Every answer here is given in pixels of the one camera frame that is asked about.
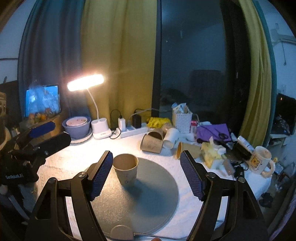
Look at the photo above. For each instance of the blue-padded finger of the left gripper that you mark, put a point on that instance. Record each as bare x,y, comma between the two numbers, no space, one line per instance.
42,129

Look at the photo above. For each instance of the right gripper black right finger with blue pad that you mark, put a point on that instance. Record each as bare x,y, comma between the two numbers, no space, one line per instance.
243,219

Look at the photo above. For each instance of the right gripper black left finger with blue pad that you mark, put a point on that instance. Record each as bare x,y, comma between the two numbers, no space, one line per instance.
49,219

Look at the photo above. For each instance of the brown paper cup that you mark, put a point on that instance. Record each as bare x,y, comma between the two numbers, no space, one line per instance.
157,133
151,144
125,166
194,150

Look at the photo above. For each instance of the brown paper cup front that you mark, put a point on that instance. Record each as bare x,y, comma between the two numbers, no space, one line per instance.
194,150

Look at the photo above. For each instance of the brown paper cup lying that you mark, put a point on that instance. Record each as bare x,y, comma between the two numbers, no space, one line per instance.
157,133

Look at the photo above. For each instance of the white paper cup green print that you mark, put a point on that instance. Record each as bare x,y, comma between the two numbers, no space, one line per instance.
171,138

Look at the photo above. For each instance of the pink flower paper cup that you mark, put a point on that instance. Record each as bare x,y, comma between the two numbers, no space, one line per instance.
166,127

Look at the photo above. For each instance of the tablet screen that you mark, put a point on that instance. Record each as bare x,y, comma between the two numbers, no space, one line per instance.
41,98

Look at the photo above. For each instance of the blue grey bowl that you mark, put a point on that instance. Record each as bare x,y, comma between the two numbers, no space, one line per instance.
78,126

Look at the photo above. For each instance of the white desk lamp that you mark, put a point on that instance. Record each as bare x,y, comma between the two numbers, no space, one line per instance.
100,128

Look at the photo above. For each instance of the white cartoon mug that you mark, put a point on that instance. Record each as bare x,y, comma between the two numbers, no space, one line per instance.
261,162

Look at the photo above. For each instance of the white charger plug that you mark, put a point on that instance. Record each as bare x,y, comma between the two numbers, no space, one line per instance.
122,124

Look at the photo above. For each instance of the blue curtain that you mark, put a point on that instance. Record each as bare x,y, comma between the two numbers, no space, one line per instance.
50,52

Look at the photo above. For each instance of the yellow crumpled wrapper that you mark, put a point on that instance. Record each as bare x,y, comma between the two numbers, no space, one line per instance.
212,154

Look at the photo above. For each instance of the white power strip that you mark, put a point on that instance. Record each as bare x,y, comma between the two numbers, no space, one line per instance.
132,131

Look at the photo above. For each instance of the small dark scissors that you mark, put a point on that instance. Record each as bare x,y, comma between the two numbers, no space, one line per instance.
222,136

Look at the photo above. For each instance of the black power adapter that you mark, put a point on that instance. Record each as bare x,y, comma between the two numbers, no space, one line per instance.
136,121

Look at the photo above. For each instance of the grey round mat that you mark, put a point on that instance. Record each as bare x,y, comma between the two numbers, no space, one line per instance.
145,206

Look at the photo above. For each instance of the purple cloth pouch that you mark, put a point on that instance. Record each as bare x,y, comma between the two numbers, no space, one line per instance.
204,132

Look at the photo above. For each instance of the yellow plastic bag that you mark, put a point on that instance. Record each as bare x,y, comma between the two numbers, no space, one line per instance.
156,122

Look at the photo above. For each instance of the red white small box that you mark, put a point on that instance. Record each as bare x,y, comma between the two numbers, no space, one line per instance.
193,127

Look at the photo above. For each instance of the yellow curtain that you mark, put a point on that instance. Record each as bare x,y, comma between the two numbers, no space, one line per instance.
118,41

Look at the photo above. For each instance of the white plastic lattice basket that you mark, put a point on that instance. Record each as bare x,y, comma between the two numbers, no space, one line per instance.
182,119

